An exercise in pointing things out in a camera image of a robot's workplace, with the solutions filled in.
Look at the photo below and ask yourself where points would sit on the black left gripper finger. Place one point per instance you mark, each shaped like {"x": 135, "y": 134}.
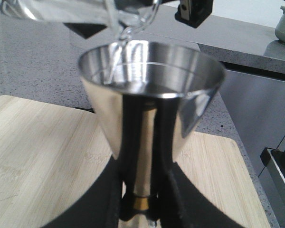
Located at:
{"x": 181, "y": 205}
{"x": 99, "y": 206}

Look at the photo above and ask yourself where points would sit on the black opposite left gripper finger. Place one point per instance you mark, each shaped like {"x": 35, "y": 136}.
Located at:
{"x": 85, "y": 30}
{"x": 193, "y": 12}

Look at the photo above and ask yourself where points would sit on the clear glass beaker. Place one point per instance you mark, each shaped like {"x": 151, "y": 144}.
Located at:
{"x": 124, "y": 17}

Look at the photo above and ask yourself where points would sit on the steel hourglass jigger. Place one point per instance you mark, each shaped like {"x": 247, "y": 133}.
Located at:
{"x": 148, "y": 98}

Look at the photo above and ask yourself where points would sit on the light wooden cutting board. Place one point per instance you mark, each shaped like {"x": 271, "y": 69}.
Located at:
{"x": 50, "y": 155}

